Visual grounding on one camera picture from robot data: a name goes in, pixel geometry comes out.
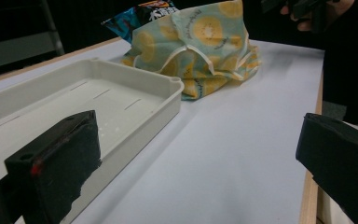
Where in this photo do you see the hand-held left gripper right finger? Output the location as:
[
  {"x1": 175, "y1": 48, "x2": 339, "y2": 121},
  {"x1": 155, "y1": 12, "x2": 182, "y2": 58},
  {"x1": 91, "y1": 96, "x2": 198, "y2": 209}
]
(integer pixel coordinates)
[{"x1": 295, "y1": 112, "x2": 358, "y2": 224}]

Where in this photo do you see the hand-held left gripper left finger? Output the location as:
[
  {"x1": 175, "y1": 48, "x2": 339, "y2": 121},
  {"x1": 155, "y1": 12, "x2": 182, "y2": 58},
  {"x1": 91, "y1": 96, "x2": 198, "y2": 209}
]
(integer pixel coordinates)
[{"x1": 4, "y1": 109, "x2": 103, "y2": 224}]

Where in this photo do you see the white plastic tray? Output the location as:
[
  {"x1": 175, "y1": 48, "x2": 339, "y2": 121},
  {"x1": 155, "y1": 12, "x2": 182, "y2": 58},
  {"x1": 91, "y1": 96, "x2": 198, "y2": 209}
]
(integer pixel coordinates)
[{"x1": 0, "y1": 57, "x2": 186, "y2": 224}]

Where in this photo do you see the fruit print cloth bag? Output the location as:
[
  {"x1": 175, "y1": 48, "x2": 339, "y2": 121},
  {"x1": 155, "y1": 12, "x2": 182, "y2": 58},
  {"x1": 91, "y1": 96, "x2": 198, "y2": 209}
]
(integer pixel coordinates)
[{"x1": 120, "y1": 0, "x2": 262, "y2": 102}]

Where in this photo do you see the blue snack packet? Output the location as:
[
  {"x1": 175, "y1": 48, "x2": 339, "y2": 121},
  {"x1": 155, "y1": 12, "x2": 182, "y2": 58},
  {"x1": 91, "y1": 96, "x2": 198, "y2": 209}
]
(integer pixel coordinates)
[{"x1": 101, "y1": 0, "x2": 180, "y2": 45}]

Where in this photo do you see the grey metal stand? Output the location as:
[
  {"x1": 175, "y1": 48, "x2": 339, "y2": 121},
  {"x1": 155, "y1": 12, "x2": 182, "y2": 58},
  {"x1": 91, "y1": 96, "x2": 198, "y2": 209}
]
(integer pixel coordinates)
[{"x1": 0, "y1": 0, "x2": 66, "y2": 73}]

